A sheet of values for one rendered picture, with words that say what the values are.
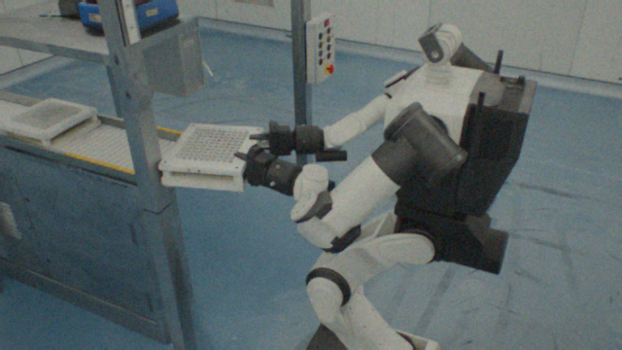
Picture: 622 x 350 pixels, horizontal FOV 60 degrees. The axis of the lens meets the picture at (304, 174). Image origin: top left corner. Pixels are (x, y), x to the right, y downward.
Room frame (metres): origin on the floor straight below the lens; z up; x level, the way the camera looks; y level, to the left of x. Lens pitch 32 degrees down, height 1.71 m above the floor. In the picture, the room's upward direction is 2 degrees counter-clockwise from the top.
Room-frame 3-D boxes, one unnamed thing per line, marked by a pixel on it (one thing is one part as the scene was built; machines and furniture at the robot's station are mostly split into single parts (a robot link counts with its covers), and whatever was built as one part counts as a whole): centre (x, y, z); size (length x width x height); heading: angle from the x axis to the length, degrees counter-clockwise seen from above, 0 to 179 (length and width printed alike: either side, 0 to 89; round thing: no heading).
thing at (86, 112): (1.77, 0.92, 0.89); 0.25 x 0.24 x 0.02; 153
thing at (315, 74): (2.22, -0.08, 0.97); 0.17 x 0.06 x 0.26; 153
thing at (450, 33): (1.16, -0.31, 1.31); 0.10 x 0.07 x 0.09; 154
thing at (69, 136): (1.77, 0.92, 0.84); 0.24 x 0.24 x 0.02; 63
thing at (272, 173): (1.27, 0.10, 0.94); 0.12 x 0.10 x 0.13; 55
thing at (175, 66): (1.66, 0.43, 1.14); 0.22 x 0.11 x 0.20; 63
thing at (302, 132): (1.45, 0.04, 0.95); 0.12 x 0.10 x 0.13; 96
